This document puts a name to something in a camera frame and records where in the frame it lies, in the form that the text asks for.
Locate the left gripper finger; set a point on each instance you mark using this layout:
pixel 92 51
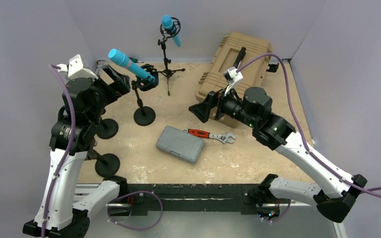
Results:
pixel 121 83
pixel 106 74

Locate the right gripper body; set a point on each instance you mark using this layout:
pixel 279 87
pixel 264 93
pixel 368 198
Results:
pixel 229 105

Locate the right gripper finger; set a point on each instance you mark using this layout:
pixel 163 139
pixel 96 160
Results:
pixel 202 110
pixel 213 98

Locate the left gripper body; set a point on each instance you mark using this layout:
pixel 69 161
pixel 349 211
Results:
pixel 105 94

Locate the blue microphone with pink band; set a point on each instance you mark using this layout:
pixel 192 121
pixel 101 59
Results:
pixel 122 60

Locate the black round-base shock mount stand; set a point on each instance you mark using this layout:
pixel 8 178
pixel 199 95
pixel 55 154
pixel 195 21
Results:
pixel 144 115

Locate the black tripod shock mount stand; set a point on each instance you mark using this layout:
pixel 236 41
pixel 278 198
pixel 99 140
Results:
pixel 168 73

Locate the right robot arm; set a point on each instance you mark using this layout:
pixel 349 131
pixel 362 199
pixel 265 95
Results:
pixel 333 191

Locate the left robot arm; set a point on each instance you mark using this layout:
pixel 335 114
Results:
pixel 72 142

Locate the black mic stand rear left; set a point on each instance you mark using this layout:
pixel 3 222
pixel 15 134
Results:
pixel 107 128

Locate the black mic stand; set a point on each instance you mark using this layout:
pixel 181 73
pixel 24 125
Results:
pixel 107 128
pixel 106 164

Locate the black mic stand front left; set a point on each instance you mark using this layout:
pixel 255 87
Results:
pixel 106 164

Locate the tan plastic tool case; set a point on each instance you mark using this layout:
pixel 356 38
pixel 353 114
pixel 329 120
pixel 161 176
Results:
pixel 232 65

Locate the grey plastic case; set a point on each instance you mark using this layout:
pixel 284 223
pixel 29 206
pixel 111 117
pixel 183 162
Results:
pixel 180 144

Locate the green-handled screwdriver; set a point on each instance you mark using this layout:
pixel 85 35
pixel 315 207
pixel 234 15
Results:
pixel 135 60

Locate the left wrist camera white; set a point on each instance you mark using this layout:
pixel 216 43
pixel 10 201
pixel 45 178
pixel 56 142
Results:
pixel 76 68

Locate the red-handled adjustable wrench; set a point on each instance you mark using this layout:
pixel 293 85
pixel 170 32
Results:
pixel 223 138

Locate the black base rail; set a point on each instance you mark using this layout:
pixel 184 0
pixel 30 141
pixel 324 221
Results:
pixel 246 199

